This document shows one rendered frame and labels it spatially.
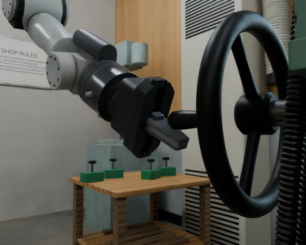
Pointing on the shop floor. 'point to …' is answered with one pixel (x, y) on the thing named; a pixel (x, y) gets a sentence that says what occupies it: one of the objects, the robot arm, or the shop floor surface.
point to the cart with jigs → (93, 184)
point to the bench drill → (106, 221)
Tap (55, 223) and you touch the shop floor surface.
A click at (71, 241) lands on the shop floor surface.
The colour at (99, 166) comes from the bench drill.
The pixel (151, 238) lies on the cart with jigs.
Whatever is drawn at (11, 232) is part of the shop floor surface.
